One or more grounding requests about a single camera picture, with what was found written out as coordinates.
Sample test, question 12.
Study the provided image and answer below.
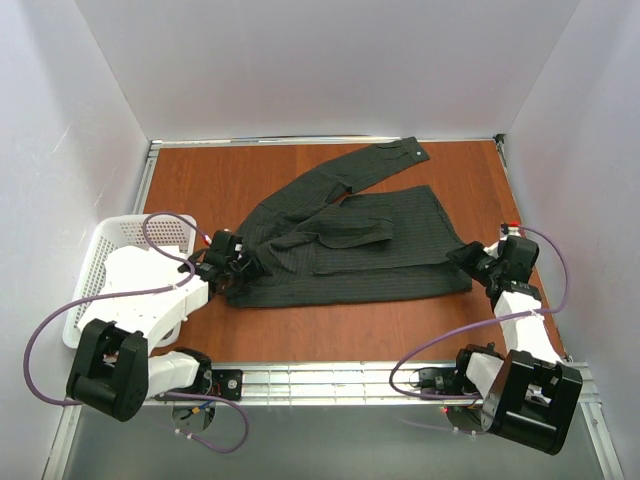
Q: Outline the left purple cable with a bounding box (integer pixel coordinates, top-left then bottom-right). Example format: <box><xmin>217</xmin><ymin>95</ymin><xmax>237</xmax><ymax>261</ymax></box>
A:
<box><xmin>23</xmin><ymin>212</ymin><xmax>250</xmax><ymax>454</ymax></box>

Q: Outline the aluminium front frame rail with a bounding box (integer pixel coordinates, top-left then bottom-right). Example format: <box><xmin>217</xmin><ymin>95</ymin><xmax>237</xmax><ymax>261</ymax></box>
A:
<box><xmin>44</xmin><ymin>362</ymin><xmax>623</xmax><ymax>479</ymax></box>

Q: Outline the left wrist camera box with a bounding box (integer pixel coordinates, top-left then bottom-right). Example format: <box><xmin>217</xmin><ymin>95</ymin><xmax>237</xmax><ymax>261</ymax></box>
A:
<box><xmin>204</xmin><ymin>230</ymin><xmax>243</xmax><ymax>266</ymax></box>

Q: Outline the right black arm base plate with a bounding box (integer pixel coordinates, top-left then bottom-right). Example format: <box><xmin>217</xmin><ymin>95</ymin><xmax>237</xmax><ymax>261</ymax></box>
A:
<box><xmin>410</xmin><ymin>367</ymin><xmax>479</xmax><ymax>397</ymax></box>

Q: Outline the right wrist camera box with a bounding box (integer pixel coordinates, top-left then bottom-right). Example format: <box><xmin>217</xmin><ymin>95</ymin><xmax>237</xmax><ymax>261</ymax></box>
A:
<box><xmin>498</xmin><ymin>235</ymin><xmax>540</xmax><ymax>283</ymax></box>

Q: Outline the white shirt in basket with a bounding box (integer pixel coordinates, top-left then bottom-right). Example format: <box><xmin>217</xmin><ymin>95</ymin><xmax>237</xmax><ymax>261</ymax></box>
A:
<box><xmin>74</xmin><ymin>244</ymin><xmax>189</xmax><ymax>341</ymax></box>

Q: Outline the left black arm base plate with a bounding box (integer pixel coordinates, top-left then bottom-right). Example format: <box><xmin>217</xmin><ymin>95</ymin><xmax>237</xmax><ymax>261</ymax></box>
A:
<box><xmin>204</xmin><ymin>369</ymin><xmax>244</xmax><ymax>401</ymax></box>

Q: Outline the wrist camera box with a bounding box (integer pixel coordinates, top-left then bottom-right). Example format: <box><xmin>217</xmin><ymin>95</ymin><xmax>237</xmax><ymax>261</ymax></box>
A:
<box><xmin>498</xmin><ymin>235</ymin><xmax>540</xmax><ymax>283</ymax></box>
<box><xmin>204</xmin><ymin>230</ymin><xmax>243</xmax><ymax>266</ymax></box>

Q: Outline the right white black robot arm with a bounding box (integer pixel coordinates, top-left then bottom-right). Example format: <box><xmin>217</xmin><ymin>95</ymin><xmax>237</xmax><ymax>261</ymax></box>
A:
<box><xmin>447</xmin><ymin>235</ymin><xmax>583</xmax><ymax>455</ymax></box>

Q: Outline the white plastic laundry basket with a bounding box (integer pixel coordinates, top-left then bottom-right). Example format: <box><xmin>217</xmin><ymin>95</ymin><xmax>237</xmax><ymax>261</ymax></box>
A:
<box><xmin>62</xmin><ymin>213</ymin><xmax>198</xmax><ymax>349</ymax></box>

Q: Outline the dark pinstriped long sleeve shirt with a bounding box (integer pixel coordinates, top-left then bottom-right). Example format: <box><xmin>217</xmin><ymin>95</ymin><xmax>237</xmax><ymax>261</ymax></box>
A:
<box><xmin>225</xmin><ymin>137</ymin><xmax>472</xmax><ymax>308</ymax></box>

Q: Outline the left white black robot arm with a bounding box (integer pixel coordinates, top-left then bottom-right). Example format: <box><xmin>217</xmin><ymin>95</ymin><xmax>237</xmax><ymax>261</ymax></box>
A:
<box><xmin>66</xmin><ymin>246</ymin><xmax>242</xmax><ymax>421</ymax></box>

